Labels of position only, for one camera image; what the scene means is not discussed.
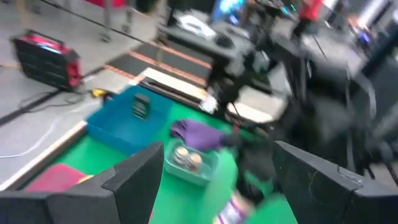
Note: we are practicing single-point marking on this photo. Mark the blue-screen monitor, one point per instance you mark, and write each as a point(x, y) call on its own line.
point(228, 9)

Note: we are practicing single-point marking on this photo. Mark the pink-lid clear spice jar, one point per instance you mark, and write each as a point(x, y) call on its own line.
point(195, 160)
point(181, 154)

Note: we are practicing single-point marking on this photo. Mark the purple cloth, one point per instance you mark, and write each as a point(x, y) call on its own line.
point(199, 135)

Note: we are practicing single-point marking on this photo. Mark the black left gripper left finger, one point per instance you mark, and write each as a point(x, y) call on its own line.
point(77, 205)

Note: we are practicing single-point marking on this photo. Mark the green spice tin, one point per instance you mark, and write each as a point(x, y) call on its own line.
point(141, 107)

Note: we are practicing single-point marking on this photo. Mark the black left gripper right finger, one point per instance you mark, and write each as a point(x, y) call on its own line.
point(326, 199)

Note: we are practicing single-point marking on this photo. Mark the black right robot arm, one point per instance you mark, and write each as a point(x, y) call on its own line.
point(295, 93)

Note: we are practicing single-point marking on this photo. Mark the blue plastic bin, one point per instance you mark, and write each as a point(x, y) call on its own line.
point(124, 130)

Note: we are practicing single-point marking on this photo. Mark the black-lid purple spice jar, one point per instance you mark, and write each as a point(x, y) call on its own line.
point(233, 213)

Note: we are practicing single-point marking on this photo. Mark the grey desk with hazard tape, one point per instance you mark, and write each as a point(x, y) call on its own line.
point(199, 43)

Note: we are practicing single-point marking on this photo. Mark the green table mat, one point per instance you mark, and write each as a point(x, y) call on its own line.
point(186, 203)

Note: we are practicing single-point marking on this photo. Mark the clear plastic bag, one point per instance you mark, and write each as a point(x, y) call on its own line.
point(194, 25)

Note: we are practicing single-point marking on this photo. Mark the red and black toolbox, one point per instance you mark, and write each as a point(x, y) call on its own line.
point(43, 65)

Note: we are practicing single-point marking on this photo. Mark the light teal plastic bin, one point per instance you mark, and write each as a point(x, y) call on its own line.
point(186, 177)

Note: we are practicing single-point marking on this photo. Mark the pink-red translucent bin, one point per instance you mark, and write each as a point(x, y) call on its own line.
point(56, 179)

